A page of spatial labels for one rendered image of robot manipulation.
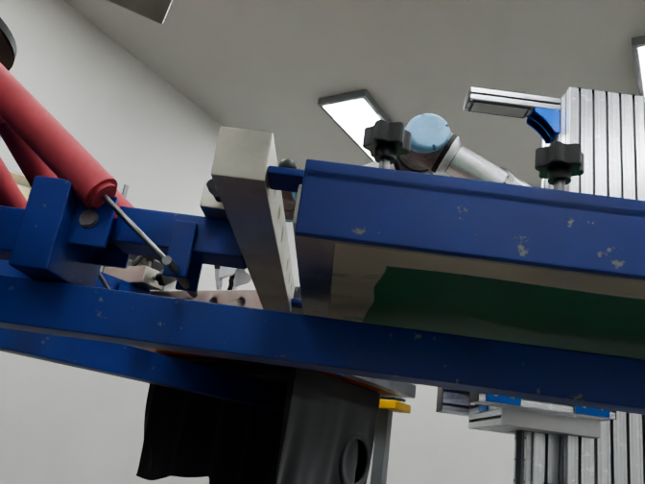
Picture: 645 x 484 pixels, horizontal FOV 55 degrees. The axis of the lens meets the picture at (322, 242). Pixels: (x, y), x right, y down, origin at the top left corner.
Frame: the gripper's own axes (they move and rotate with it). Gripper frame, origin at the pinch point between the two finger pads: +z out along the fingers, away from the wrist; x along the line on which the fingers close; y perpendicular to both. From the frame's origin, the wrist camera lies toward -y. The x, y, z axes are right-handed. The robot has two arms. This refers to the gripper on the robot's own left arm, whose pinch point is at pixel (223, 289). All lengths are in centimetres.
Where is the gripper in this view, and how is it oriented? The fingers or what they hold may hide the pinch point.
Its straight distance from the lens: 158.5
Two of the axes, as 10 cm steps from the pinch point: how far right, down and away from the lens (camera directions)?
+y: 8.7, -0.3, -5.0
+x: 4.8, 3.4, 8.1
